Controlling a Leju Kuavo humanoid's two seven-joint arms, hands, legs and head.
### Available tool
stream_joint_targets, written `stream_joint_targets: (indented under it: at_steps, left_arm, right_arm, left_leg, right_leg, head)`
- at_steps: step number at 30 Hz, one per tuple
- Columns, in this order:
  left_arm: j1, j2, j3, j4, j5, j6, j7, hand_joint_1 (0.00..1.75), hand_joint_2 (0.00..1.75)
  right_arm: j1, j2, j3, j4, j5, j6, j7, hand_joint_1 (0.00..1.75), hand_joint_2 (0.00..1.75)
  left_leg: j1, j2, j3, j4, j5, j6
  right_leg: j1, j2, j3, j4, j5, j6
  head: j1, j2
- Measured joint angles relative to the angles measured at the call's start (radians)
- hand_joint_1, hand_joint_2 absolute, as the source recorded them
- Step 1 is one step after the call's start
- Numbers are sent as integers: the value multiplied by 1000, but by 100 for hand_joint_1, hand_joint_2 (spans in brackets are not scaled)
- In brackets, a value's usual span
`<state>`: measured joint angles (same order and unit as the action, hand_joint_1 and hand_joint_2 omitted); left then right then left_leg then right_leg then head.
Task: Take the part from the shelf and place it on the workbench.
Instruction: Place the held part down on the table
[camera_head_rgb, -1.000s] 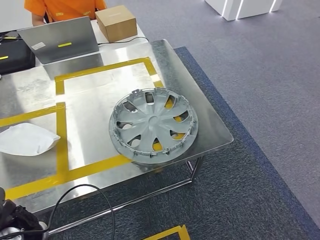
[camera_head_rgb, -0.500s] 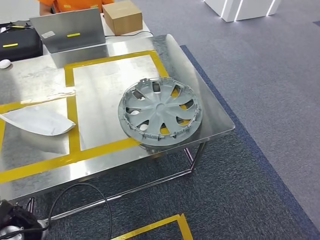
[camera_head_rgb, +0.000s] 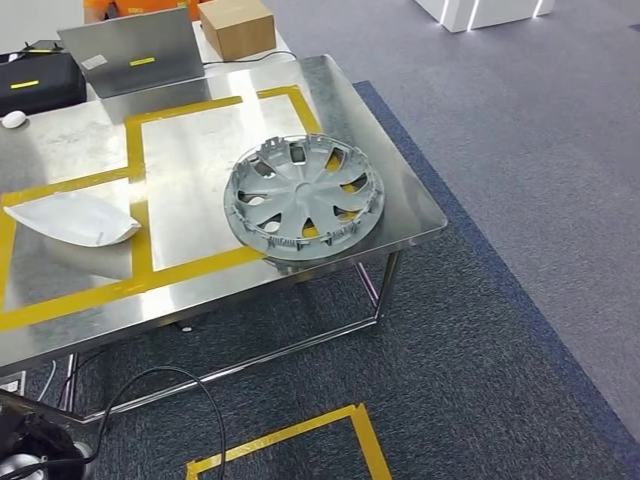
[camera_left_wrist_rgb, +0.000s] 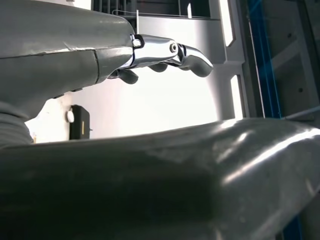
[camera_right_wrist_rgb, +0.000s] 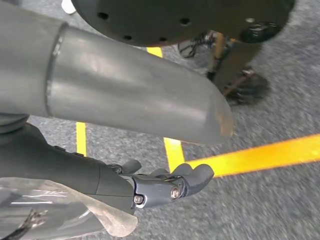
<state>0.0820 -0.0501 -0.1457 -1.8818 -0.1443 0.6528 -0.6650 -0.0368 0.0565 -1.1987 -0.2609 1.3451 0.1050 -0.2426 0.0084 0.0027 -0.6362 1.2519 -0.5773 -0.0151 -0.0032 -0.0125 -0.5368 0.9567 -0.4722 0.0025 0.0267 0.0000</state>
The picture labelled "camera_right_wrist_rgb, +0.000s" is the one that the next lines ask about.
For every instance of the black robot plate with holes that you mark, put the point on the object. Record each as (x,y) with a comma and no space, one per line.
(162,16)

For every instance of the black robot lower leg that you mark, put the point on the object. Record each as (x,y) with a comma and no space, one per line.
(232,63)

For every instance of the pale translucent plastic cover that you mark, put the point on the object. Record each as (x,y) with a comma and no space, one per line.
(112,220)

